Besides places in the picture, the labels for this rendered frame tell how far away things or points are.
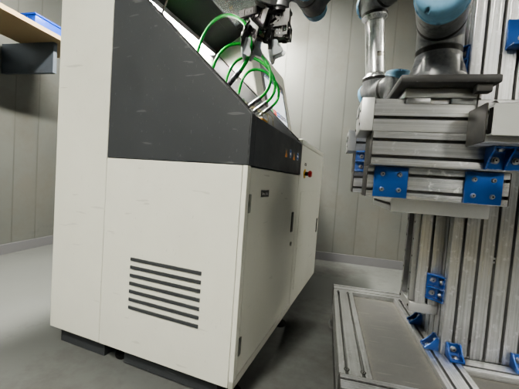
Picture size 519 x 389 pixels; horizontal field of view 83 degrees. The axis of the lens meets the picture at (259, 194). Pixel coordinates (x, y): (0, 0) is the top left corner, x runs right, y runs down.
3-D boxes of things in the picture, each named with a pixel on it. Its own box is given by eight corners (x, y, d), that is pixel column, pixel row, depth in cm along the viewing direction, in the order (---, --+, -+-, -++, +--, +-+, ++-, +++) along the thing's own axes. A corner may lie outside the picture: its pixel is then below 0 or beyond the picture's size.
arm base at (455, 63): (453, 96, 88) (456, 62, 88) (479, 78, 74) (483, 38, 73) (398, 96, 92) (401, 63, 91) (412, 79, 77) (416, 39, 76)
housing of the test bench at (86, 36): (97, 360, 115) (116, -38, 108) (48, 341, 125) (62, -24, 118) (243, 268, 246) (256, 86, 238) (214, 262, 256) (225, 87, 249)
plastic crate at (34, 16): (52, 50, 239) (52, 36, 238) (75, 49, 234) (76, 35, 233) (8, 28, 207) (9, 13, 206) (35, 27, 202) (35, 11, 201)
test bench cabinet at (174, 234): (230, 412, 94) (247, 165, 90) (96, 360, 115) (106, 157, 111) (288, 320, 160) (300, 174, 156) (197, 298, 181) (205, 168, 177)
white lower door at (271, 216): (238, 377, 96) (252, 167, 93) (231, 374, 97) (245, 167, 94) (290, 303, 157) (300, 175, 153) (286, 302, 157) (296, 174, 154)
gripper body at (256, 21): (252, 44, 103) (263, 6, 95) (242, 32, 107) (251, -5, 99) (270, 45, 107) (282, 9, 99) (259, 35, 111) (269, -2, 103)
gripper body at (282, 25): (286, 35, 116) (289, 4, 115) (266, 37, 119) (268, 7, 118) (291, 44, 123) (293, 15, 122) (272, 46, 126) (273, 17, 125)
